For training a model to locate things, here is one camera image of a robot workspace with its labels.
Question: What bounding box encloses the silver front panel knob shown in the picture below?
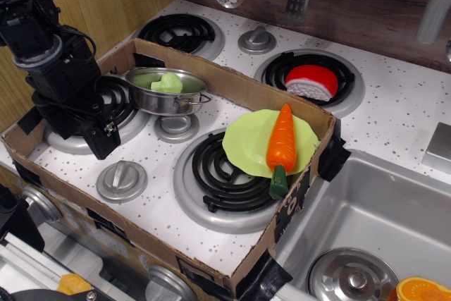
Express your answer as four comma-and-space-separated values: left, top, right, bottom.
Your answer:
145, 264, 197, 301

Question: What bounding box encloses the hanging silver spatula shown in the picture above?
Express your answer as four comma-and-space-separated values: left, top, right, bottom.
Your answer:
284, 0, 309, 24

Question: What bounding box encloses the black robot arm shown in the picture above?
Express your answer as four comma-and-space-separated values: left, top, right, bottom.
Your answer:
1, 0, 121, 160

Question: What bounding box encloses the silver stove knob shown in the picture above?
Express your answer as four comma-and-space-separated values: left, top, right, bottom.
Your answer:
237, 26, 276, 55
96, 160, 147, 204
154, 114, 200, 144

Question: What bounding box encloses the back left black burner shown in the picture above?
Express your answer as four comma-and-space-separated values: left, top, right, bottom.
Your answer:
132, 13, 225, 61

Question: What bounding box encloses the brown cardboard fence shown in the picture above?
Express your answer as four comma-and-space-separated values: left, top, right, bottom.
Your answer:
2, 39, 349, 300

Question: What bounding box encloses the light green plastic plate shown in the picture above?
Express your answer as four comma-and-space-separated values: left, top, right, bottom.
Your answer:
222, 109, 319, 178

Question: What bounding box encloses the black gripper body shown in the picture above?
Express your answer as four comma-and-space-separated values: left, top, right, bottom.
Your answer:
27, 36, 111, 139

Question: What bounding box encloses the front left black burner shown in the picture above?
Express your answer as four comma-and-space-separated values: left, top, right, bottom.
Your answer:
44, 75, 150, 159

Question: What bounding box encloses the silver panel knob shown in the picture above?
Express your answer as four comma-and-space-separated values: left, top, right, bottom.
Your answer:
22, 186, 63, 226
145, 264, 197, 301

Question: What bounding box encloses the silver sink basin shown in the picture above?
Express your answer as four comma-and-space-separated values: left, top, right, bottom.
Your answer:
275, 151, 450, 300

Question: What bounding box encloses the orange toy at bottom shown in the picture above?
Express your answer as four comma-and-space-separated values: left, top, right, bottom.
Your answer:
56, 274, 92, 295

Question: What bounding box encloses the orange slice toy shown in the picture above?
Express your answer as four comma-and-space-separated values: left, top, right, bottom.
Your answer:
387, 277, 450, 301

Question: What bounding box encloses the orange toy carrot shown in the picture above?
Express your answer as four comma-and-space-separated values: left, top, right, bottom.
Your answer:
266, 104, 297, 199

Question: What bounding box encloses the black burner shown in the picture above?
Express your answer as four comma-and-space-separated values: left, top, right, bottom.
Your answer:
254, 49, 365, 118
173, 128, 279, 234
44, 75, 150, 159
132, 13, 225, 61

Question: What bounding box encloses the green toy vegetable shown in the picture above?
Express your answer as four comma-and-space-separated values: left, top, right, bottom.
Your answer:
150, 72, 183, 93

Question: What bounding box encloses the back right black burner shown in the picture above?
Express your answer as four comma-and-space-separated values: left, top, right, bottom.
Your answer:
254, 49, 365, 118

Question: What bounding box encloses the back silver stove knob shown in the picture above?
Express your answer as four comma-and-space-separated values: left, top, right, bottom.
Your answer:
237, 26, 276, 55

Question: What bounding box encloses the front right black burner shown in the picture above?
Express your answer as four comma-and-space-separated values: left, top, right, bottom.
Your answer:
173, 128, 279, 234

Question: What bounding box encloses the red toy cheese wedge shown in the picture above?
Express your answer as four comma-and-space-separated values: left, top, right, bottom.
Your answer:
285, 65, 339, 102

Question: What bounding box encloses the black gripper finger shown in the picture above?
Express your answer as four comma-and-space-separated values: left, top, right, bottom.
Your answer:
81, 113, 121, 160

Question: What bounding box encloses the small steel pot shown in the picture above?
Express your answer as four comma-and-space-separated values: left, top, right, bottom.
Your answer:
125, 68, 211, 116

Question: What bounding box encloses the middle silver stove knob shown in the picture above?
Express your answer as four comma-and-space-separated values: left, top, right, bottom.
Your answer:
154, 114, 200, 144

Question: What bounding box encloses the silver square faucet base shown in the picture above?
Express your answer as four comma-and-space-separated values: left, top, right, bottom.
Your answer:
421, 122, 451, 174

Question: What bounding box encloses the silver pot lid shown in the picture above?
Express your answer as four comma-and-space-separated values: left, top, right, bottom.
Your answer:
306, 247, 400, 300

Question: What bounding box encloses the front silver stove knob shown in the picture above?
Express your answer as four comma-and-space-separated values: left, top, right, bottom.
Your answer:
96, 160, 147, 204

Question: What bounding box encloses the grey faucet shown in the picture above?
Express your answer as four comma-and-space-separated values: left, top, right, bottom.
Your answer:
416, 0, 450, 44

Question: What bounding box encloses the silver left panel knob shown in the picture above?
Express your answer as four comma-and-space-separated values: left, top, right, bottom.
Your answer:
22, 186, 63, 226

